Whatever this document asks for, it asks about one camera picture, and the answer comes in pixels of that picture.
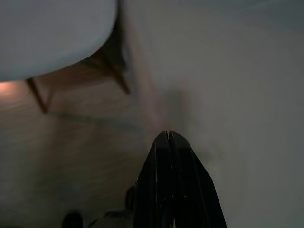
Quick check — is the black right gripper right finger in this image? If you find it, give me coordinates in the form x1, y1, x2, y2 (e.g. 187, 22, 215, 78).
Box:
169, 130, 228, 228

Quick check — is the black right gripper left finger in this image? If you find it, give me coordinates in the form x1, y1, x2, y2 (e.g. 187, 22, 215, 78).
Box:
133, 131, 177, 228

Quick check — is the white chair with wooden legs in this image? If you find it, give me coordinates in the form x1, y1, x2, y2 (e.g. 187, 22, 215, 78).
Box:
0, 0, 132, 114

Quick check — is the white bed sheet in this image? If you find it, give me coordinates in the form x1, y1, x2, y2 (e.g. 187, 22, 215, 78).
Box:
123, 0, 304, 228

